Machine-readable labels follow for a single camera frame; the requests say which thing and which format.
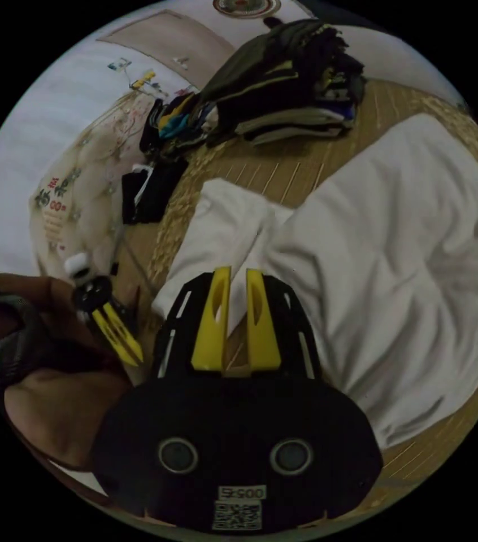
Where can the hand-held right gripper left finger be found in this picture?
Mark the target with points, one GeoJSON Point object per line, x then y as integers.
{"type": "Point", "coordinates": [207, 338]}

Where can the person's left hand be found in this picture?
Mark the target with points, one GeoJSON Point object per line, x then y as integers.
{"type": "Point", "coordinates": [54, 313]}

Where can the black garment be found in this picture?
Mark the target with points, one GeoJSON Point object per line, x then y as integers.
{"type": "Point", "coordinates": [154, 195]}

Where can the person's body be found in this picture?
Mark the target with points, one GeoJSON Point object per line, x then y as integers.
{"type": "Point", "coordinates": [52, 417]}

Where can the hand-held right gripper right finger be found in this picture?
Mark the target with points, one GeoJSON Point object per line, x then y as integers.
{"type": "Point", "coordinates": [264, 343]}

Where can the white printed quilt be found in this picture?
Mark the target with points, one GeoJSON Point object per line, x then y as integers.
{"type": "Point", "coordinates": [90, 178]}

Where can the white patterned short sleeve shirt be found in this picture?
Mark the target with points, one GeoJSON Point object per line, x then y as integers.
{"type": "Point", "coordinates": [391, 271]}

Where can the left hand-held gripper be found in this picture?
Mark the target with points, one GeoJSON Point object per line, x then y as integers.
{"type": "Point", "coordinates": [93, 293]}

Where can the colourful pile of clothes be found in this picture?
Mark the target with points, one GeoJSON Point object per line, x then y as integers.
{"type": "Point", "coordinates": [171, 123]}

